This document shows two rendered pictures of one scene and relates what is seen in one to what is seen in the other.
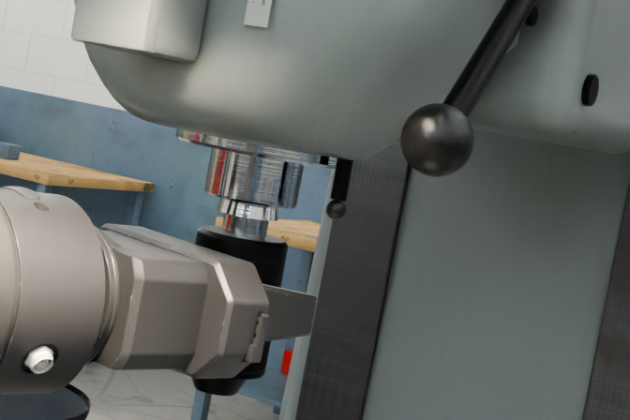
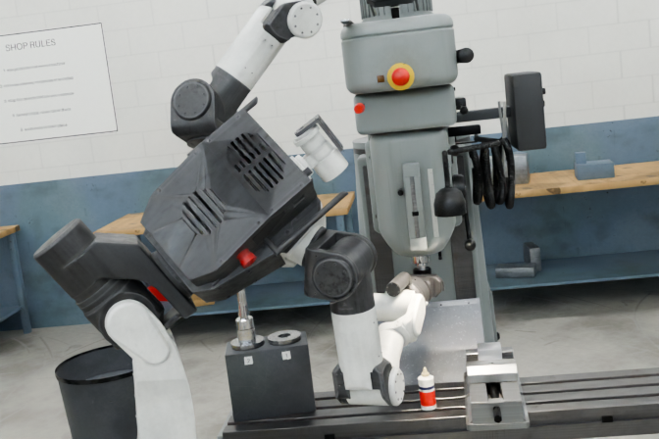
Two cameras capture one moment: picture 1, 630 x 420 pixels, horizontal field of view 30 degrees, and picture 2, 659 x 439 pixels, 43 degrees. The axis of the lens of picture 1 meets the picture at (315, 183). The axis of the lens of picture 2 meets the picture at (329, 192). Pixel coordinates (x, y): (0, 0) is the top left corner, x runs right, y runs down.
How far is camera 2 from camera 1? 1.68 m
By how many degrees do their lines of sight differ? 23
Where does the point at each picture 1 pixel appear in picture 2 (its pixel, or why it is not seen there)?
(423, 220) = not seen: hidden behind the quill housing
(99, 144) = not seen: outside the picture
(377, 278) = (389, 259)
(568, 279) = not seen: hidden behind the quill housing
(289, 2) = (440, 231)
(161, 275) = (430, 282)
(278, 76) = (440, 243)
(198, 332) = (434, 289)
